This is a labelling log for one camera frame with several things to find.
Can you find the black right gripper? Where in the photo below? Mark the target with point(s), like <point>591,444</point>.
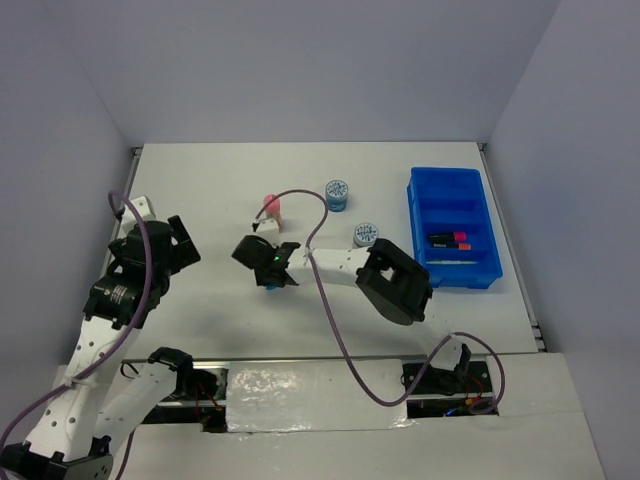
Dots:
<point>261,279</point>

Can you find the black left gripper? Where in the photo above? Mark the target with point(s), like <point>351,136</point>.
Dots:
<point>184,253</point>

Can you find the pink-capped clear bottle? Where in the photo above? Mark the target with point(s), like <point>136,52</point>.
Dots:
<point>273,209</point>

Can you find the blue paint jar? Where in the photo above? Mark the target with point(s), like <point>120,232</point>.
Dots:
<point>336,195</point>

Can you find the grey-blue paint jar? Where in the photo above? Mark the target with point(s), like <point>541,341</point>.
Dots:
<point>365,234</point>

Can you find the pink-capped black highlighter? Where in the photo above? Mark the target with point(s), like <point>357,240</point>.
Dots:
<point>447,237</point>

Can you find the orange-capped black highlighter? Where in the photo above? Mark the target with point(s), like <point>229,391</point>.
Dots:
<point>452,245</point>

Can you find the yellow thin highlighter pen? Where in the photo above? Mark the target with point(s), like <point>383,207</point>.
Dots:
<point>445,262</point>

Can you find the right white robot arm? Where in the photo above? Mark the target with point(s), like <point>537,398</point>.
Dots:
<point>395,284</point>

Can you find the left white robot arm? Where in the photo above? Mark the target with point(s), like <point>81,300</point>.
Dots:
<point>81,430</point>

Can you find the blue compartment bin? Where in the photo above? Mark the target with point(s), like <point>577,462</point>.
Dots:
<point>453,200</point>

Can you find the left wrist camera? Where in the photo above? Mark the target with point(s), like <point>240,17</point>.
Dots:
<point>144,208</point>

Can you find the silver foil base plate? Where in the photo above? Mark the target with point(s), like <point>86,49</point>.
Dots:
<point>315,396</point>

